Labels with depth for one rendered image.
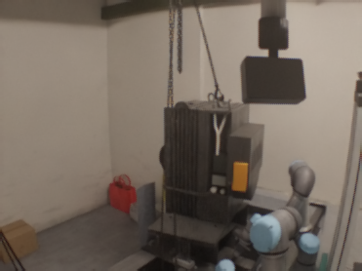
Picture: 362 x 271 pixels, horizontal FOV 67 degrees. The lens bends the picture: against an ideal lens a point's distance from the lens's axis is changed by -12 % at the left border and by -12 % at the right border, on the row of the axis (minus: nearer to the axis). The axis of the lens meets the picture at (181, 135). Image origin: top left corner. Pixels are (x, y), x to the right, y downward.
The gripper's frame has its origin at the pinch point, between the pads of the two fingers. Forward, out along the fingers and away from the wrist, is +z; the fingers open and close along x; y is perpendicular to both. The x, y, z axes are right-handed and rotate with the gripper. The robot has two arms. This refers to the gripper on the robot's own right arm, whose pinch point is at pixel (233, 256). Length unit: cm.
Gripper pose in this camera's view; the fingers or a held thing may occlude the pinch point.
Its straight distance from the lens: 193.0
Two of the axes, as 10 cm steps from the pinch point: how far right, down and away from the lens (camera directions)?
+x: 3.7, -0.7, 9.3
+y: 8.3, 4.7, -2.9
